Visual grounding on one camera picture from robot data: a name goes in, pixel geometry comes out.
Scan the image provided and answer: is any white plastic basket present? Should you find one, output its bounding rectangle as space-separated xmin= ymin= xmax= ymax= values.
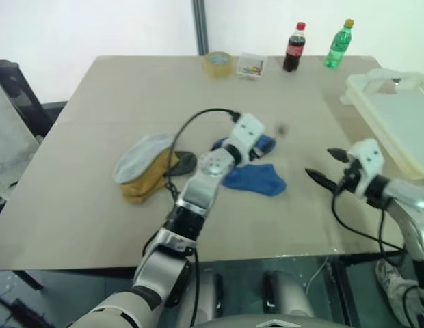
xmin=340 ymin=68 xmax=424 ymax=182

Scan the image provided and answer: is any mustard yellow sock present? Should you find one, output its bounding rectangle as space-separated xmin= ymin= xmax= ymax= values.
xmin=119 ymin=150 xmax=181 ymax=205

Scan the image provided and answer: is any dark grey sock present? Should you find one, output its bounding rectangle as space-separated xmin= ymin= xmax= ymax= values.
xmin=163 ymin=150 xmax=198 ymax=178

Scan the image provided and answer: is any white cable under table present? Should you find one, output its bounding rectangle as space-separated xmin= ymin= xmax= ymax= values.
xmin=304 ymin=256 xmax=331 ymax=295

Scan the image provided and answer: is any clear packing tape roll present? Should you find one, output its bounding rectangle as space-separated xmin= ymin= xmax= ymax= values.
xmin=202 ymin=51 xmax=235 ymax=80

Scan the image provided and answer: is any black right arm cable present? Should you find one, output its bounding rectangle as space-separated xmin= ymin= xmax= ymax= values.
xmin=331 ymin=172 xmax=424 ymax=328

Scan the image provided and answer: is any grey sneaker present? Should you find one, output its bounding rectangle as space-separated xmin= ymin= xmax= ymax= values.
xmin=374 ymin=258 xmax=424 ymax=328

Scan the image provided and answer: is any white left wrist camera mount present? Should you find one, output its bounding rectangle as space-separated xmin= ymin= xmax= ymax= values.
xmin=226 ymin=112 xmax=267 ymax=161

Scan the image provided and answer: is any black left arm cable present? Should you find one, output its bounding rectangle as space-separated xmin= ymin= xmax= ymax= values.
xmin=163 ymin=108 xmax=243 ymax=203

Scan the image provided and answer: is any clear box with colourful pieces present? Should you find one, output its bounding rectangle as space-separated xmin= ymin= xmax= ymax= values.
xmin=235 ymin=51 xmax=268 ymax=82

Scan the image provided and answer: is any grey metal post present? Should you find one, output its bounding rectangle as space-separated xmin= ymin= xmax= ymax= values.
xmin=191 ymin=0 xmax=209 ymax=56

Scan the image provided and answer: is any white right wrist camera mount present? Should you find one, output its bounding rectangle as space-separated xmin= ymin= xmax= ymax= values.
xmin=347 ymin=138 xmax=386 ymax=200

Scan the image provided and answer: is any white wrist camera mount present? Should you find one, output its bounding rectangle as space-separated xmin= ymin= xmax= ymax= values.
xmin=347 ymin=138 xmax=386 ymax=200
xmin=226 ymin=112 xmax=267 ymax=161

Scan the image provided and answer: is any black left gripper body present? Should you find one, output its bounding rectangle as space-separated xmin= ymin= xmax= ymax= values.
xmin=248 ymin=138 xmax=271 ymax=162

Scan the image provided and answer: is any light grey sock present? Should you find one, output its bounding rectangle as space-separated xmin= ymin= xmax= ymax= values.
xmin=112 ymin=133 xmax=176 ymax=185

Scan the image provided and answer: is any green bottle with yellow cap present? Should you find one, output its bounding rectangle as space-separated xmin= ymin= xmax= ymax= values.
xmin=323 ymin=18 xmax=356 ymax=68

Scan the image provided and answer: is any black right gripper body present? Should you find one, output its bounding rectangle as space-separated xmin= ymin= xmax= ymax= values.
xmin=337 ymin=155 xmax=362 ymax=196

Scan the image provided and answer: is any black chair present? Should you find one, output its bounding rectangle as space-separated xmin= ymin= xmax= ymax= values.
xmin=0 ymin=59 xmax=68 ymax=148

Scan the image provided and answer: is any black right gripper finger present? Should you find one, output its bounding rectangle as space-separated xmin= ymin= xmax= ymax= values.
xmin=304 ymin=167 xmax=340 ymax=193
xmin=326 ymin=147 xmax=350 ymax=164

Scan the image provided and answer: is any grey robot torso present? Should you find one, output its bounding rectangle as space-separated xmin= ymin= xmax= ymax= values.
xmin=193 ymin=314 xmax=348 ymax=328

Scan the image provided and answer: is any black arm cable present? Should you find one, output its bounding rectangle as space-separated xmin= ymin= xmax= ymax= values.
xmin=331 ymin=172 xmax=424 ymax=328
xmin=163 ymin=108 xmax=243 ymax=203

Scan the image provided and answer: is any cola bottle with red cap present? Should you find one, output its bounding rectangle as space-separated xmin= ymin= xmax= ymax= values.
xmin=282 ymin=21 xmax=307 ymax=73

